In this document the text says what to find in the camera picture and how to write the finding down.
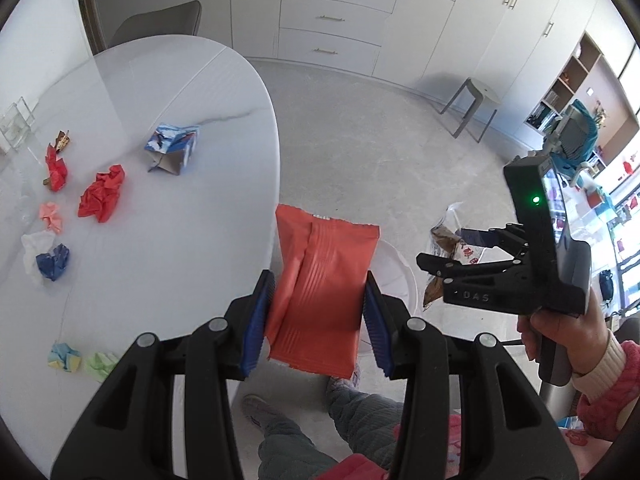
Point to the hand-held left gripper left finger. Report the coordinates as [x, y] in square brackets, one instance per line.
[257, 320]

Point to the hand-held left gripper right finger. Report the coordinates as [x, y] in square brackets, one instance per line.
[375, 325]

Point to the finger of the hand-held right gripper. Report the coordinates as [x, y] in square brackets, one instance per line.
[480, 237]
[440, 262]

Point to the clear brown plastic wrapper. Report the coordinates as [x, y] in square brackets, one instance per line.
[442, 240]

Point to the white plastic bin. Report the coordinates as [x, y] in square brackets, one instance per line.
[395, 270]

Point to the orange snack packet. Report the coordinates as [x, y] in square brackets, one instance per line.
[320, 285]

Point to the person's right forearm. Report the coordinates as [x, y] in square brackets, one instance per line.
[610, 390]

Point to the person's right hand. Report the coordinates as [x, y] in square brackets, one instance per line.
[565, 335]

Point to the person's right slipper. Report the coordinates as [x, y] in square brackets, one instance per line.
[342, 382]

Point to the person's slipper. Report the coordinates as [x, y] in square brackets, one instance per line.
[256, 407]
[342, 382]

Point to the person's left slipper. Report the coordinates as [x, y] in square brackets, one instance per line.
[256, 407]

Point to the person's right leg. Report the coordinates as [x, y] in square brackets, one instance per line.
[365, 420]

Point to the person's leg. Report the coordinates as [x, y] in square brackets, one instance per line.
[290, 445]
[365, 420]

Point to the person's left leg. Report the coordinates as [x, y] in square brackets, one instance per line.
[290, 445]

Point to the beige stool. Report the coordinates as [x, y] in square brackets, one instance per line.
[475, 92]

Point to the open wooden shelf unit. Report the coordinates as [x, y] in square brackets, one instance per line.
[575, 85]

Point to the green crumpled paper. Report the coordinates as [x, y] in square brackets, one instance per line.
[100, 365]

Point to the light blue yellow crumpled paper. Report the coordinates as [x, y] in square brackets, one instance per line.
[65, 357]

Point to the crushed blue carton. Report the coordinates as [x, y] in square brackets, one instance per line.
[170, 140]

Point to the large red crumpled paper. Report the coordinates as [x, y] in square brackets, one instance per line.
[100, 195]

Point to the dark blue crumpled paper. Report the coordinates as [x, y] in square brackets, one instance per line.
[54, 262]

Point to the white tall cupboard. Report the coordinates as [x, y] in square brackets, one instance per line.
[500, 25]

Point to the pink crumpled paper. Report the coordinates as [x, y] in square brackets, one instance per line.
[51, 216]

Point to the white crumpled paper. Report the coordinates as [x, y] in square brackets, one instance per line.
[35, 250]

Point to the small red crumpled wrapper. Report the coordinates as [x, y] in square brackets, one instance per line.
[56, 170]

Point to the brown gold candy wrapper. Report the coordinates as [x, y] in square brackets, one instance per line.
[61, 141]

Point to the white drawer cabinet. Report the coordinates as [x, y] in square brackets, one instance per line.
[330, 17]

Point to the clear glass container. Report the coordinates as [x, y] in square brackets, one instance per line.
[15, 125]

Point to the grey chair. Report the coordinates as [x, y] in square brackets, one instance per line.
[160, 22]

